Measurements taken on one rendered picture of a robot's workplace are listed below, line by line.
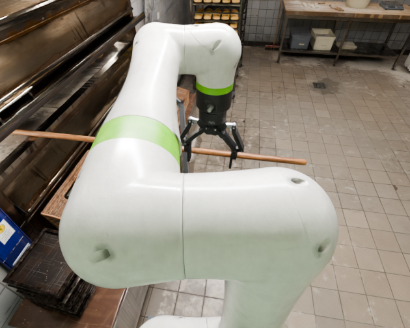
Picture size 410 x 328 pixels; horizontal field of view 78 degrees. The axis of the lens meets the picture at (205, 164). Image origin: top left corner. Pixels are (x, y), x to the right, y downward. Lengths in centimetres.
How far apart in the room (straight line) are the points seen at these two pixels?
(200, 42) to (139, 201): 40
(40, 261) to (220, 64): 124
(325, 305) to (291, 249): 206
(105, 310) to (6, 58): 131
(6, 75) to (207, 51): 111
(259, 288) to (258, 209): 9
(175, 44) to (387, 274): 240
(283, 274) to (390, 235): 262
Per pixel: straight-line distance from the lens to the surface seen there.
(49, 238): 154
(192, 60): 57
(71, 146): 184
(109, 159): 28
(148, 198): 24
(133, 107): 35
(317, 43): 563
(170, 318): 62
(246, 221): 23
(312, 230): 25
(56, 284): 139
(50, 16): 178
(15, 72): 153
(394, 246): 281
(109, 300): 160
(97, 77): 213
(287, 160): 128
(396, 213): 307
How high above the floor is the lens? 203
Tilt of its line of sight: 44 degrees down
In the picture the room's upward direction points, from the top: straight up
